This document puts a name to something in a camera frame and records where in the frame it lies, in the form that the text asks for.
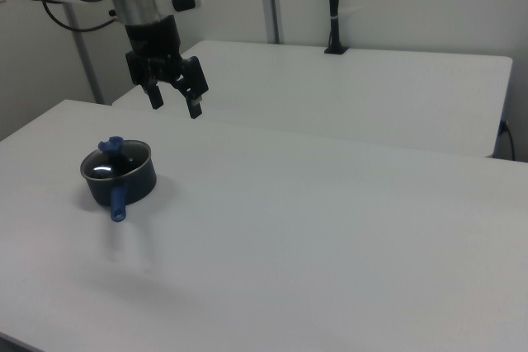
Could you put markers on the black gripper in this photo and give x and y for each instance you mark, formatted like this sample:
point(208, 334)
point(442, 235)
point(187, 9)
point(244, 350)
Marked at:
point(152, 45)

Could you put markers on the glass lid with blue knob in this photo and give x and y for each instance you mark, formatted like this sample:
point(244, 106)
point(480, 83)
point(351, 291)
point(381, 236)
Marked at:
point(99, 170)

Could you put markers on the white side table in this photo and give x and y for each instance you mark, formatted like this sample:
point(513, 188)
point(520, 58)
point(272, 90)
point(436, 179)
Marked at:
point(350, 96)

